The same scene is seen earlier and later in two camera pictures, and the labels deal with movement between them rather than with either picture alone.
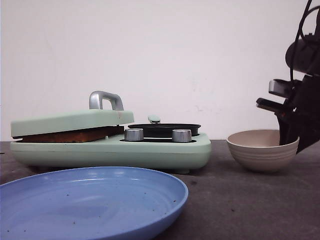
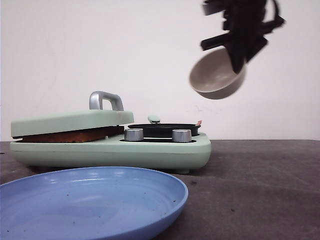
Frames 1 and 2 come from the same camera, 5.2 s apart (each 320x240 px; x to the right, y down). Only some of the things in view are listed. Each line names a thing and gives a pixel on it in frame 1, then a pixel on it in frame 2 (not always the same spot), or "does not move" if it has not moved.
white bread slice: [73, 136] does not move
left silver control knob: [134, 134] does not move
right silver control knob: [182, 135] does not move
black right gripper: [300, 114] -> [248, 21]
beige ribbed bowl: [259, 150] -> [213, 76]
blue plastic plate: [95, 203] does not move
